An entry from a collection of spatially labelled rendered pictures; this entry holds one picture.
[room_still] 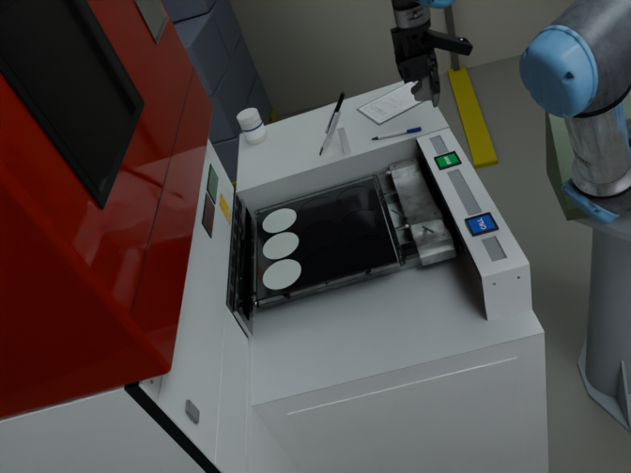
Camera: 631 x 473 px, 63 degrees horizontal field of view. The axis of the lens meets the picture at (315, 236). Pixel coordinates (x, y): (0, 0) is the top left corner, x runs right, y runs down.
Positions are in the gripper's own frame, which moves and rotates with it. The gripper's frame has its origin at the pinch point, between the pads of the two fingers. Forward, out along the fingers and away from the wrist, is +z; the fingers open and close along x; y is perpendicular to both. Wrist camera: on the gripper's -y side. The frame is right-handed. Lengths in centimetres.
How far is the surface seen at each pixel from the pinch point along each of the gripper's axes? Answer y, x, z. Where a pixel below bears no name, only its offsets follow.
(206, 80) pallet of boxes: 87, -148, 29
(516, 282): -1.3, 44.9, 18.9
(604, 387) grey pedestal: -33, 24, 105
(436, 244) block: 10.4, 26.6, 20.5
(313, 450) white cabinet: 52, 51, 52
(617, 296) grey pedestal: -34, 24, 59
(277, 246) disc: 49, 11, 21
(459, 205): 3.0, 22.5, 14.6
